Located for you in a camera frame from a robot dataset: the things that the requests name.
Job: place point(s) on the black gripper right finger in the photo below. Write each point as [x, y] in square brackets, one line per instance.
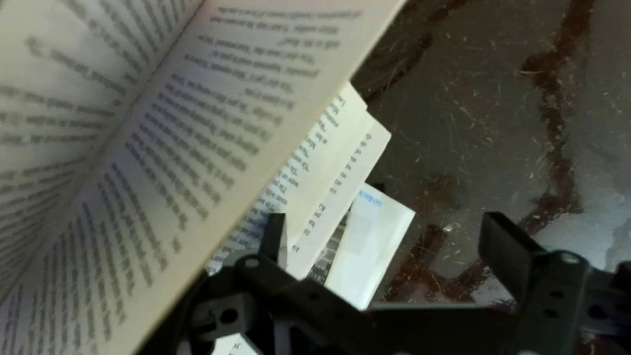
[510, 257]

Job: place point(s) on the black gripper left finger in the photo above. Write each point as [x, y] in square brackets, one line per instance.
[275, 239]

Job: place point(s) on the purple Sherryl Woods paperback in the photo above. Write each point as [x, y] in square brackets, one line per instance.
[165, 131]

